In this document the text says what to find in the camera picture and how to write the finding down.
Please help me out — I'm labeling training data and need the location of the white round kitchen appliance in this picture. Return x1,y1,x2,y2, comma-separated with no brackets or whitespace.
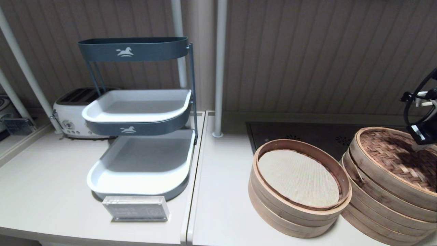
0,95,15,133

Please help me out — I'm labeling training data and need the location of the white steamer liner cloth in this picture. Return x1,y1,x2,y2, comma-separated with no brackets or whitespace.
257,149,342,208

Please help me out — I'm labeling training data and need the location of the three-tier teal tray rack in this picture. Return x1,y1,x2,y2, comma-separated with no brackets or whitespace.
78,37,198,201

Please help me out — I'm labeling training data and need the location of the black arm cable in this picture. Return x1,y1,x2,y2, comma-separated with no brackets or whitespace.
403,68,437,127

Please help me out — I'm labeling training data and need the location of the small dark acrylic sign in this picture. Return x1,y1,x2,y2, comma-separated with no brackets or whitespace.
2,117,37,136

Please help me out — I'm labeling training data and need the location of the white retro toaster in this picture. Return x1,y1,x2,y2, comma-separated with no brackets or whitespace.
51,87,118,139

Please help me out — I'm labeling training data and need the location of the black induction cooktop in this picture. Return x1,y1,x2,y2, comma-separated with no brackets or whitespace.
245,121,415,156

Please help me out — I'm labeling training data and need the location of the clear acrylic sign block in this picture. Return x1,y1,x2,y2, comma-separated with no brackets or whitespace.
102,196,170,222

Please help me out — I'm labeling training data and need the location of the woven bamboo steamer lid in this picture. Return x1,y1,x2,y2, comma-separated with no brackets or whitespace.
349,127,437,211

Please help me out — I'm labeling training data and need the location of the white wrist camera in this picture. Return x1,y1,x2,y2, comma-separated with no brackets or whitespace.
401,91,437,107

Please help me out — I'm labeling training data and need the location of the right bamboo steamer stack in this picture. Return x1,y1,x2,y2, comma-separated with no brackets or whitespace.
341,150,437,222

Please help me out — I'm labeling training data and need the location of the bamboo steamer basket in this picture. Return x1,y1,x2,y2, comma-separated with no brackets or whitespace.
248,138,352,239
341,191,437,246

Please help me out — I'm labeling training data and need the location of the white metal shelf pole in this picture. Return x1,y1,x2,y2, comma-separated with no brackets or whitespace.
212,0,227,139
171,0,189,89
0,7,64,134
0,70,34,125

